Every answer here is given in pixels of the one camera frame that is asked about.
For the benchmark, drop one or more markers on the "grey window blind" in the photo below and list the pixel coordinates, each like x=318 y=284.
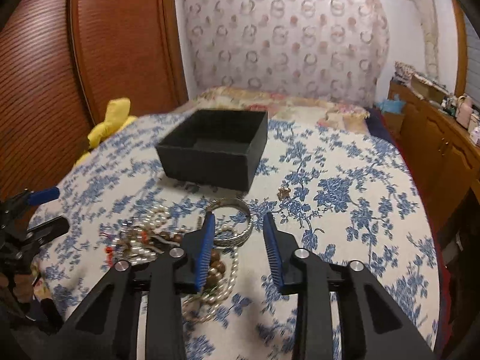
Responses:
x=472 y=87

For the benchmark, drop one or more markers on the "pink kettle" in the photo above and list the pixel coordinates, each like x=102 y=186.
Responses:
x=464 y=110

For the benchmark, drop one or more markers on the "cardboard box on cabinet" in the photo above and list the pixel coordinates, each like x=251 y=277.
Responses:
x=427 y=89

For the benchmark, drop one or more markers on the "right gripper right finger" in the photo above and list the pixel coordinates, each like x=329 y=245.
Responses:
x=372 y=324

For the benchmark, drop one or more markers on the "wooden louvered wardrobe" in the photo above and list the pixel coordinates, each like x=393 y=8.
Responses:
x=62 y=61

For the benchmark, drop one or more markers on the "yellow plush toy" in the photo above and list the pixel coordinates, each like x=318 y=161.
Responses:
x=117 y=117

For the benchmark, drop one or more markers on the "red cord jade pendant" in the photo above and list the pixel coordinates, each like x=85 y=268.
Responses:
x=116 y=246

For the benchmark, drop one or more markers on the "blue plastic bag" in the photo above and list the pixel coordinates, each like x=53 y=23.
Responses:
x=393 y=105

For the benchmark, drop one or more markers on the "black jewelry box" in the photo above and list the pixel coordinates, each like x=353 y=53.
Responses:
x=221 y=148

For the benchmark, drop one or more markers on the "cream lace side curtain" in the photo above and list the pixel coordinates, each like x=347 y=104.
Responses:
x=430 y=29

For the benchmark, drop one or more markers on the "wooden sideboard cabinet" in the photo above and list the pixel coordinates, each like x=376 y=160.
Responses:
x=444 y=163

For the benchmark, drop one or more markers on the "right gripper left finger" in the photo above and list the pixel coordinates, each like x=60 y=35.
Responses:
x=105 y=324

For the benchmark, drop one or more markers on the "pink floral bedspread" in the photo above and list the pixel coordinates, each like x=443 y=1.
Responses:
x=310 y=111

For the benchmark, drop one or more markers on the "circle patterned sheer curtain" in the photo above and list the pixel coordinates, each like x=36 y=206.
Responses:
x=333 y=49

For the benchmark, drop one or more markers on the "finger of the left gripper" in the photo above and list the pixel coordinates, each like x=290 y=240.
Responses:
x=44 y=196
x=47 y=231

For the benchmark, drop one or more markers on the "blue floral white blanket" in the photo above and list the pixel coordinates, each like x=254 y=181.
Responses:
x=352 y=197

